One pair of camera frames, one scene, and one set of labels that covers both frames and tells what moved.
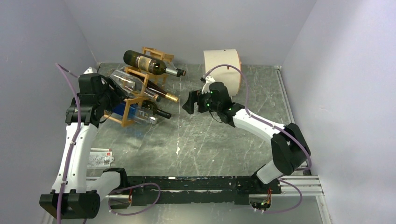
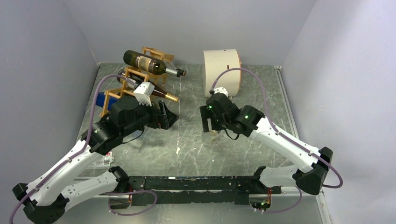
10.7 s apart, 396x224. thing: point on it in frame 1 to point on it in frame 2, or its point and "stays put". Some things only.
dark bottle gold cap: [155, 89] stays put
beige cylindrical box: [229, 76] stays put
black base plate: [145, 190] stays put
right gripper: [193, 98] to [206, 113]
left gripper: [118, 96] to [164, 118]
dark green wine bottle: [145, 63] stays put
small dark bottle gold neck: [131, 85] to [211, 138]
